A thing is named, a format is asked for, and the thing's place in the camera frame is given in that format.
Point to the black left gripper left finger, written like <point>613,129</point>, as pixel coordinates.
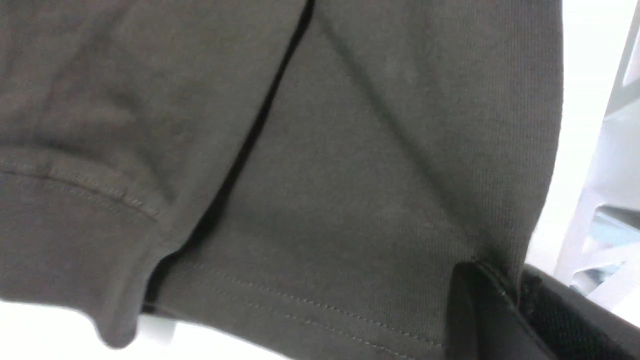
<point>483,322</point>

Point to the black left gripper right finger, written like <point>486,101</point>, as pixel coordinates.
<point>572,326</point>

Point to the dark gray long-sleeved shirt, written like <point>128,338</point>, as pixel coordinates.
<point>303,174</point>

